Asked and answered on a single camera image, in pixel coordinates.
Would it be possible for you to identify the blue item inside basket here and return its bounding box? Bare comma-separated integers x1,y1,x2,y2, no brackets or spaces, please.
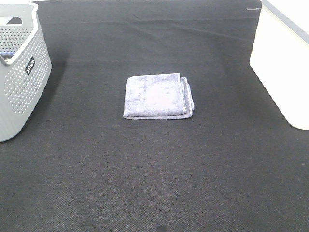
0,52,15,59

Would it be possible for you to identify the white plastic storage bin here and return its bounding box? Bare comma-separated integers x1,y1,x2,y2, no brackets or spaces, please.
250,0,309,130

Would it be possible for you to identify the grey perforated plastic basket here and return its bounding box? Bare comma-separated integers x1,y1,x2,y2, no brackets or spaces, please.
0,0,52,142

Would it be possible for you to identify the lavender towel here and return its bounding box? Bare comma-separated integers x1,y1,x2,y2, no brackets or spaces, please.
123,73,195,120

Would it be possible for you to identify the black table mat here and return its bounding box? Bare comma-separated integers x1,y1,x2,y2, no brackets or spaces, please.
0,0,309,232

